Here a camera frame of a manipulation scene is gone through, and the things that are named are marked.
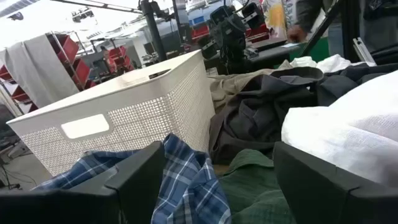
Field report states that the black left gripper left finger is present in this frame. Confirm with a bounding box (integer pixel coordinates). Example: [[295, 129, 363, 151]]
[[0, 141, 166, 224]]

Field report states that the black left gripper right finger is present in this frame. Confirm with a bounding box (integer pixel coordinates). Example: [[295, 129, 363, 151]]
[[272, 141, 398, 224]]

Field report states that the large white garment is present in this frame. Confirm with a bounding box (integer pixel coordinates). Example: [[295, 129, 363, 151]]
[[281, 70, 398, 189]]

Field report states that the blue fine-plaid shirt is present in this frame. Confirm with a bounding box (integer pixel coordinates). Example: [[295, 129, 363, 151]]
[[30, 133, 233, 224]]

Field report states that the beige khaki garment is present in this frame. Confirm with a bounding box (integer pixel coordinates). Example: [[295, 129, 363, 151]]
[[207, 60, 295, 114]]

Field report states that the dark green garment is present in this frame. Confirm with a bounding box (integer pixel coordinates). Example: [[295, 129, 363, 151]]
[[217, 148, 298, 224]]

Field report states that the dark grey garment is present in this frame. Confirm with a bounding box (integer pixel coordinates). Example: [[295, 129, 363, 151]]
[[208, 67, 326, 166]]

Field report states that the dark navy garment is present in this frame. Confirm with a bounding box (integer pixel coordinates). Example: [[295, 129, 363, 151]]
[[315, 63, 398, 107]]

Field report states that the white perforated plastic basket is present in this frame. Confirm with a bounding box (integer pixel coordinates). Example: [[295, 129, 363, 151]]
[[6, 49, 216, 177]]

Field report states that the red storage bin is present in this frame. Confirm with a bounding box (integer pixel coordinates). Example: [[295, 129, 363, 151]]
[[55, 34, 80, 65], [71, 58, 91, 88]]

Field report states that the small white cloth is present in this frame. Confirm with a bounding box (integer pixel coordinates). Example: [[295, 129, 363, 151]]
[[289, 54, 377, 74]]

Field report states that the grey hanging cloth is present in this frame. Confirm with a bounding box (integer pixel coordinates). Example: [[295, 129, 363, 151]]
[[0, 34, 80, 108]]

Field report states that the green bin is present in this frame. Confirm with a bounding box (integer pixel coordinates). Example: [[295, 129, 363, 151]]
[[289, 37, 330, 63]]

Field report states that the person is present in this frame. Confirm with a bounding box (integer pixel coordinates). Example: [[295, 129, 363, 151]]
[[294, 0, 345, 57], [101, 45, 118, 75]]

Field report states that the black work table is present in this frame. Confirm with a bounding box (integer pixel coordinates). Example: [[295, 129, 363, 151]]
[[245, 37, 301, 71]]

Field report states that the person's hand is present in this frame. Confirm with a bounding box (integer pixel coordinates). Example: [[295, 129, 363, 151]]
[[285, 24, 308, 44]]

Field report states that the colourful printed cloth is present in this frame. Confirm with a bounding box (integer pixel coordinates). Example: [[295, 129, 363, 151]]
[[262, 0, 296, 39]]

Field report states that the silver metal bracket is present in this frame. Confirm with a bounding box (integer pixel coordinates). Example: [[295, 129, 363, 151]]
[[353, 37, 377, 65]]

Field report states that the black diagonal frame strut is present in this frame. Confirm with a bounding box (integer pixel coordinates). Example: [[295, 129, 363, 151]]
[[299, 0, 343, 58]]

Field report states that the black vertical frame pole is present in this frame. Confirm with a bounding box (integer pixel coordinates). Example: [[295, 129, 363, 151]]
[[138, 0, 169, 62]]

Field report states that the black overhead frame bar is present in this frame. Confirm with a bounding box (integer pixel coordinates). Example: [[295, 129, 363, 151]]
[[51, 0, 144, 15]]

